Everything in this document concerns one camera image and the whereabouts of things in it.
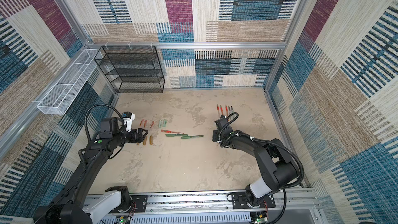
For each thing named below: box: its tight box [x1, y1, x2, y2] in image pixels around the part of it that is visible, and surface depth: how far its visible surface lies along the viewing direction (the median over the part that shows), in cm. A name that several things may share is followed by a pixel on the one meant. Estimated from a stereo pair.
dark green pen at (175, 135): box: [165, 133, 189, 137], surface depth 98 cm
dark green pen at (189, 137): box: [180, 134, 205, 139], surface depth 98 cm
